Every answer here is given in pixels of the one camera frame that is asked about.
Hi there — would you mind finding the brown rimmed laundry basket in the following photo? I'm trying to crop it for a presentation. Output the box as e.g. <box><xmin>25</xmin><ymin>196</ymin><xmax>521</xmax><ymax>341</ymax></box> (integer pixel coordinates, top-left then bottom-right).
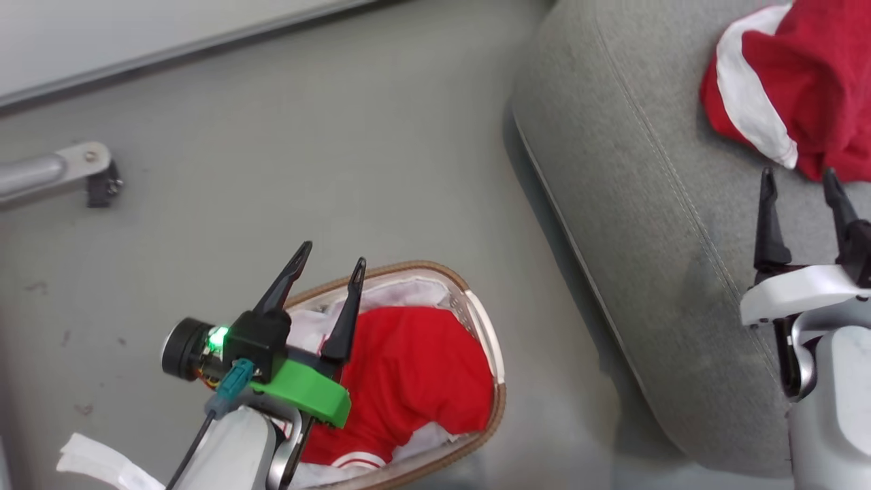
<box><xmin>271</xmin><ymin>259</ymin><xmax>508</xmax><ymax>490</ymax></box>

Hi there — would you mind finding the black cable with teal plug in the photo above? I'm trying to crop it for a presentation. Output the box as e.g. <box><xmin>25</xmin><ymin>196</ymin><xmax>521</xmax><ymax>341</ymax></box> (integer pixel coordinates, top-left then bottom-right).
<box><xmin>165</xmin><ymin>359</ymin><xmax>257</xmax><ymax>490</ymax></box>

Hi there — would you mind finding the grey sofa cushion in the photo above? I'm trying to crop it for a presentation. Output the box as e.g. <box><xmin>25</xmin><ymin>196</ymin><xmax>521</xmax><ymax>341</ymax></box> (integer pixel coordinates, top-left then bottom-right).
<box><xmin>510</xmin><ymin>0</ymin><xmax>871</xmax><ymax>478</ymax></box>

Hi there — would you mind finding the white cloth strip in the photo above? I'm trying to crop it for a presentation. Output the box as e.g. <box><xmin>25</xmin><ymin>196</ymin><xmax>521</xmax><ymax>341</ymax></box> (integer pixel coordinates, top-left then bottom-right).
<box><xmin>56</xmin><ymin>432</ymin><xmax>166</xmax><ymax>490</ymax></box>

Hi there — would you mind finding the red and white garment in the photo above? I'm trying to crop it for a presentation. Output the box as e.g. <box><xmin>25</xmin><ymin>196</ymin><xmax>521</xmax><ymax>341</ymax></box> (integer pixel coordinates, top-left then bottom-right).
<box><xmin>700</xmin><ymin>0</ymin><xmax>871</xmax><ymax>184</ymax></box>

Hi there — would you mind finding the grey metal leg with caster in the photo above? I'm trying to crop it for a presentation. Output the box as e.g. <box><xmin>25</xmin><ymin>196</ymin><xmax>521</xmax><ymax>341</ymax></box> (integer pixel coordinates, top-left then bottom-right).
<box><xmin>0</xmin><ymin>141</ymin><xmax>125</xmax><ymax>212</ymax></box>

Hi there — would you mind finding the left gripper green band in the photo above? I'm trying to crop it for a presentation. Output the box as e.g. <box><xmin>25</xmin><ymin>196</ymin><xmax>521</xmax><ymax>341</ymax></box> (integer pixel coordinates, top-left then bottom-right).
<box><xmin>223</xmin><ymin>240</ymin><xmax>367</xmax><ymax>429</ymax></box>

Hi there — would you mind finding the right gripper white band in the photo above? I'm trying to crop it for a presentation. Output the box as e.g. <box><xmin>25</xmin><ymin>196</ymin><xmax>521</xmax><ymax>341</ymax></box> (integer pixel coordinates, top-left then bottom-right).
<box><xmin>740</xmin><ymin>166</ymin><xmax>871</xmax><ymax>329</ymax></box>

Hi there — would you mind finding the red garment with white stripes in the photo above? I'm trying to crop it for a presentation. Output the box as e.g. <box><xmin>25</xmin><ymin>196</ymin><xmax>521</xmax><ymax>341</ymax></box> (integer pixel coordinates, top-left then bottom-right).
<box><xmin>298</xmin><ymin>306</ymin><xmax>495</xmax><ymax>472</ymax></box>

